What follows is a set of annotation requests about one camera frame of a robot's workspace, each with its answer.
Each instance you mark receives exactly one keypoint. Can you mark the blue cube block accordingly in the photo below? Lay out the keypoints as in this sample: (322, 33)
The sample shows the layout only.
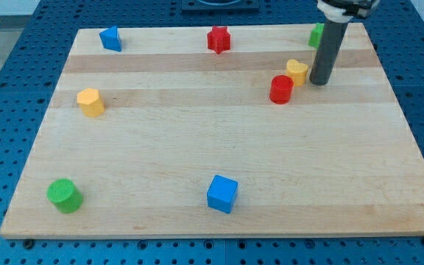
(222, 193)

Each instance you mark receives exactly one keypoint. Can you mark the yellow hexagon block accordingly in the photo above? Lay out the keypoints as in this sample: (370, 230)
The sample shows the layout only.
(91, 102)

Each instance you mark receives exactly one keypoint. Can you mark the blue triangle block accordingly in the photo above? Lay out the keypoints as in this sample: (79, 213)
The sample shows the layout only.
(110, 39)

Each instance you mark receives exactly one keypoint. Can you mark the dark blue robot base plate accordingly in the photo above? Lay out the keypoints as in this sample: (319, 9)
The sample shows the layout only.
(197, 6)

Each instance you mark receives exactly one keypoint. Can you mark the green cylinder block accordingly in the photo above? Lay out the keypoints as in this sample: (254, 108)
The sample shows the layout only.
(64, 195)

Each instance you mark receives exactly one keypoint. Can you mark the red cylinder block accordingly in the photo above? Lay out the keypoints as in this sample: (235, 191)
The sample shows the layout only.
(281, 89)

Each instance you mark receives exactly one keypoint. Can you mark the red star block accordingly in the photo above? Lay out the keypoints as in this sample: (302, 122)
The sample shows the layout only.
(219, 39)

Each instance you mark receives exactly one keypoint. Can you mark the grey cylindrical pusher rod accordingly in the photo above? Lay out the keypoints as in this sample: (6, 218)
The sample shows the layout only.
(328, 49)

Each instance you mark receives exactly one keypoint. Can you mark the wooden board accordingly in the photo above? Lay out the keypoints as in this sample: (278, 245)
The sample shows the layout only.
(338, 160)

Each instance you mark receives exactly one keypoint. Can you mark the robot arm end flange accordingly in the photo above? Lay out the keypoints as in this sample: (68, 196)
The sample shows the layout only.
(342, 11)

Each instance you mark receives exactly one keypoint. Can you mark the yellow heart block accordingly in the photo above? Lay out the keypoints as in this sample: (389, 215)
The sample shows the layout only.
(297, 71)

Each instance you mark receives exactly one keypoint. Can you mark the green block behind rod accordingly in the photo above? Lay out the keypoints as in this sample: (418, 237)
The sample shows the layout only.
(316, 35)

